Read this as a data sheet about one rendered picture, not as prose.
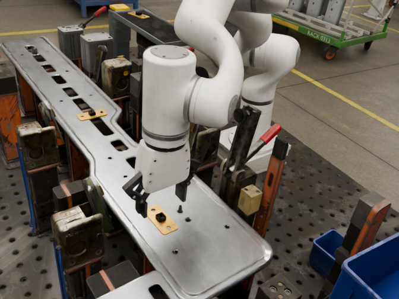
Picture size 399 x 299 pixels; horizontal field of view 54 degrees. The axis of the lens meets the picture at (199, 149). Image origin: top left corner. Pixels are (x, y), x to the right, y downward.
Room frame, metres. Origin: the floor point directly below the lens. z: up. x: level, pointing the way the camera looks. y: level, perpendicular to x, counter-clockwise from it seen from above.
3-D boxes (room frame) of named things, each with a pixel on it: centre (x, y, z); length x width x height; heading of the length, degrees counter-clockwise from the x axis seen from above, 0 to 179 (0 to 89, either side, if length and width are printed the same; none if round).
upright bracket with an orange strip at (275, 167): (0.64, -0.16, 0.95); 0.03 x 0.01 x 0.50; 40
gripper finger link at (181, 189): (0.62, 0.02, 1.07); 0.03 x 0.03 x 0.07; 40
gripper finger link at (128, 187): (0.56, 0.10, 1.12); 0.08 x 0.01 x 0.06; 130
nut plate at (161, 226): (0.59, 0.06, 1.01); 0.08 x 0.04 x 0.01; 40
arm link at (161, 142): (0.59, 0.06, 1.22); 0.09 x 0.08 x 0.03; 130
